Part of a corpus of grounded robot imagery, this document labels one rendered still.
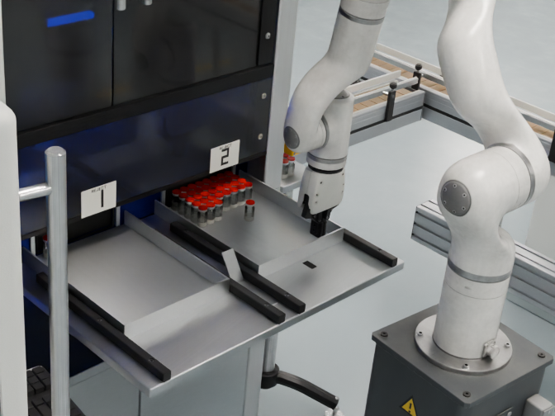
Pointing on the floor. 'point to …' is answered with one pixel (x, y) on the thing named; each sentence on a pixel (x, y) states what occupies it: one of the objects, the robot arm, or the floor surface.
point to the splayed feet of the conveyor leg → (301, 389)
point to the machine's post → (272, 162)
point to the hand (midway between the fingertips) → (318, 227)
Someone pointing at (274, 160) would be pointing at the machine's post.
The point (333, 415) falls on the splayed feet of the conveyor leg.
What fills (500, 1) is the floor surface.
